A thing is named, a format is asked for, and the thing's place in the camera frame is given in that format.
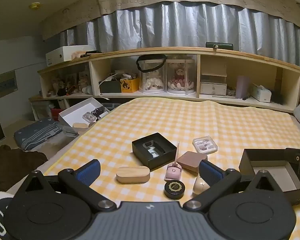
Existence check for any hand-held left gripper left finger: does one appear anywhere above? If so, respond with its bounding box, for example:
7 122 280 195
14 159 117 212

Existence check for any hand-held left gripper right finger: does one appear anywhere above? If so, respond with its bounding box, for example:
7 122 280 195
184 159 287 212

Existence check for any beige computer mouse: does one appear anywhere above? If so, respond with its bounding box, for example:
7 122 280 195
192 176 211 196

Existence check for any clear plastic case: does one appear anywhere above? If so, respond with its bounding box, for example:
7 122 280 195
192 136 219 154
82 112 97 123

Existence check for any pink eyelash curler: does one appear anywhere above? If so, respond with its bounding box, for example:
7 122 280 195
164 141 182 182

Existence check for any round black tin gold label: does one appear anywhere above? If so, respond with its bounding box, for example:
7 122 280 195
164 180 186 200

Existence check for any large black box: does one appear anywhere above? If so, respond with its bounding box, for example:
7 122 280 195
239 148 300 205

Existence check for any small black gift box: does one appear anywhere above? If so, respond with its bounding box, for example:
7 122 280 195
132 132 177 171

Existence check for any white bottle opener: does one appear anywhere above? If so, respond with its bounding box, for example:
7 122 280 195
142 142 159 158

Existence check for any rose gold square box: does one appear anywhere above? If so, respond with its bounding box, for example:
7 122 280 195
177 151 208 173

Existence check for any wooden oval case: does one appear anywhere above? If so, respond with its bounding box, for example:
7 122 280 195
72 122 89 131
116 166 151 185

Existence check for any black hair claw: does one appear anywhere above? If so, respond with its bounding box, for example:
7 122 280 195
91 106 106 117

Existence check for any white open box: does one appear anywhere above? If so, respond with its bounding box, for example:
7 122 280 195
58 97 111 128

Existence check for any folded blue striped blanket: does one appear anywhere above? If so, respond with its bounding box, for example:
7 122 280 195
14 118 63 151

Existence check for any yellow white checkered blanket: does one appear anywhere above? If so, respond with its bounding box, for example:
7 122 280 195
44 97 300 240

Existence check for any dark brown cloth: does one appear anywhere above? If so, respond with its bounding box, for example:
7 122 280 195
0 144 48 192

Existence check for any white tissue box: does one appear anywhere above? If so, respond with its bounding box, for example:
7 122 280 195
250 84 272 103

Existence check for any dark green box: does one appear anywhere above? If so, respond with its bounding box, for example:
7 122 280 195
99 80 122 94

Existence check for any small white drawer cabinet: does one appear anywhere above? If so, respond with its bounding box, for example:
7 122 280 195
200 65 228 96

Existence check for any group of small figurines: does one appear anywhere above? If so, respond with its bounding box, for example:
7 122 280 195
51 73 91 97

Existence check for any lavender cup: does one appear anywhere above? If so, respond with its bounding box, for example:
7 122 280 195
236 75 251 99

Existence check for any yellow printed box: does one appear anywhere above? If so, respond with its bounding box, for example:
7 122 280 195
120 78 140 93

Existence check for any pink doll in clear case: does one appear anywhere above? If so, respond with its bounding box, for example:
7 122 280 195
166 59 198 95

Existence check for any cream doll in clear case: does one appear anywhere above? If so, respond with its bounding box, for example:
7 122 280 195
139 59 167 94

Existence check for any black headband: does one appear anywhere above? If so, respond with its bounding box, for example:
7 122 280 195
136 54 167 73

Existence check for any white cardboard box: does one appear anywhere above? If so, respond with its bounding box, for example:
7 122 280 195
45 45 92 67

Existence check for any dark green case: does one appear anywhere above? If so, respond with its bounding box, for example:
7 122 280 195
205 42 234 51

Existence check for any grey curtain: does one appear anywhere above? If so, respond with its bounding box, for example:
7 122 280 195
59 1 300 69

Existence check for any framed wall panel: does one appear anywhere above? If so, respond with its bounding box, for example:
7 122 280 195
0 70 19 99

